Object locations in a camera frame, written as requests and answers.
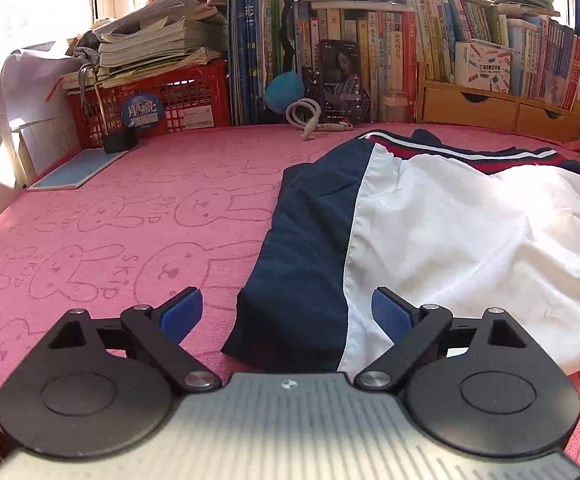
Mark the blue notebook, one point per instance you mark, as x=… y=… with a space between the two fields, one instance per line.
x=75 y=170

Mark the clear plastic jar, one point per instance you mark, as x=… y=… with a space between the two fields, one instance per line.
x=393 y=107

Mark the white printed paper sheets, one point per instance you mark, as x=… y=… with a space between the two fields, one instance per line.
x=40 y=110

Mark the red plastic crate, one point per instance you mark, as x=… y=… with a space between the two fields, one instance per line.
x=195 y=95

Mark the stack of paper booklets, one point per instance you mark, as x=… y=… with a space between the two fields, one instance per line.
x=160 y=35

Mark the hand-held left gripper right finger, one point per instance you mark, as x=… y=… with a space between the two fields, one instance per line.
x=392 y=312

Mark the white printed cardboard box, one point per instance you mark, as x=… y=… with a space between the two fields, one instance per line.
x=482 y=67

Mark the white and navy jacket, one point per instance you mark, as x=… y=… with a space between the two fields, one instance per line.
x=444 y=240

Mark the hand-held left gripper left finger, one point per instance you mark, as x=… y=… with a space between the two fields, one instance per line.
x=182 y=312

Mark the wooden drawer organizer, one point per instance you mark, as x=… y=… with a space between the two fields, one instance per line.
x=469 y=107

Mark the blue plush ball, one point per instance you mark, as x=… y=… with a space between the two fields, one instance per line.
x=284 y=92

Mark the black charger block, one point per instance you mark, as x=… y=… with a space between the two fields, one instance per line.
x=120 y=142

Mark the row of large study books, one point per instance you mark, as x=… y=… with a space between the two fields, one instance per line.
x=369 y=50

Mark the smartphone in red case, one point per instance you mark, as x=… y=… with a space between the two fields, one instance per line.
x=339 y=75

